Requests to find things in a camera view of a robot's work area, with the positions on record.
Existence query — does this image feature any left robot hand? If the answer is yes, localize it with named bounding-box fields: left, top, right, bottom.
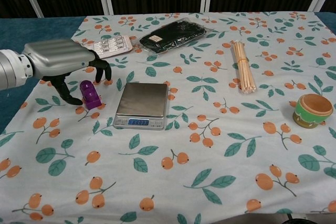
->
left=22, top=39, right=113, bottom=106

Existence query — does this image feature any purple building block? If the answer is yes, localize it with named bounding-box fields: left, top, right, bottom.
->
left=79, top=80, right=102, bottom=111

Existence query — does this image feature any silver digital kitchen scale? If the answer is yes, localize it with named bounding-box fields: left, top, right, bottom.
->
left=112, top=82, right=169, bottom=131

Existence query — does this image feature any teal table cover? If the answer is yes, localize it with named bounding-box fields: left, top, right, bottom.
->
left=0, top=16, right=87, bottom=134

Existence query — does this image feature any blister pack of metal clips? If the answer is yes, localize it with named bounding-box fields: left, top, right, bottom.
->
left=71, top=35, right=134, bottom=60

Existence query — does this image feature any black item in plastic bag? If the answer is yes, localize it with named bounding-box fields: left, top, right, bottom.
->
left=138, top=18, right=207, bottom=54

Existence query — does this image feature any floral tablecloth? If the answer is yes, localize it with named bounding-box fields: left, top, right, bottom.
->
left=0, top=11, right=336, bottom=224

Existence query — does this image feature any bundle of wooden sticks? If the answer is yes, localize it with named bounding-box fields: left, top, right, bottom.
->
left=230, top=40, right=257, bottom=95

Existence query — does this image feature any green terracotta small pot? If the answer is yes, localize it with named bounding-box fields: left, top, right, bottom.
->
left=292, top=93, right=334, bottom=129

